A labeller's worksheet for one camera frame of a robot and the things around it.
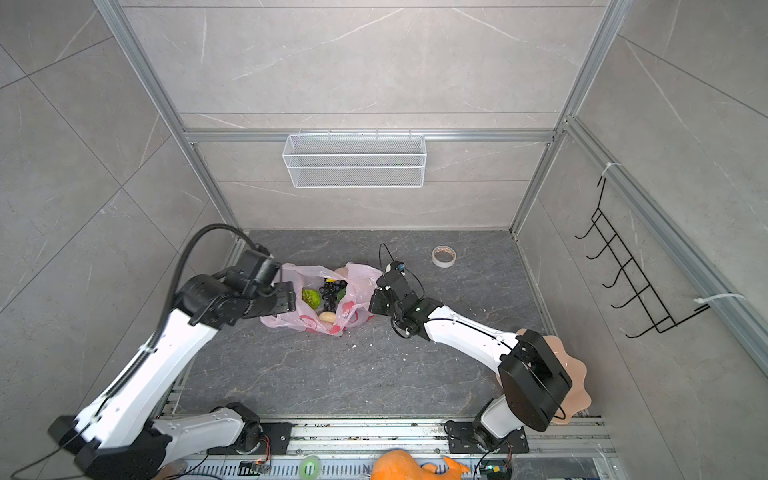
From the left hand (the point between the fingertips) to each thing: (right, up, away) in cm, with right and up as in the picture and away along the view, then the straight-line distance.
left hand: (284, 291), depth 70 cm
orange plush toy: (+28, -37, -6) cm, 47 cm away
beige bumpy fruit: (+6, -10, +18) cm, 22 cm away
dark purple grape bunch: (+5, -4, +28) cm, 28 cm away
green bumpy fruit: (0, -5, +22) cm, 23 cm away
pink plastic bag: (+15, -5, +16) cm, 22 cm away
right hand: (+21, -3, +15) cm, 25 cm away
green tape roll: (+6, -42, 0) cm, 43 cm away
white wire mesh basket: (+13, +42, +31) cm, 54 cm away
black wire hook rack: (+80, -4, -12) cm, 81 cm away
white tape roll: (+46, +8, +41) cm, 62 cm away
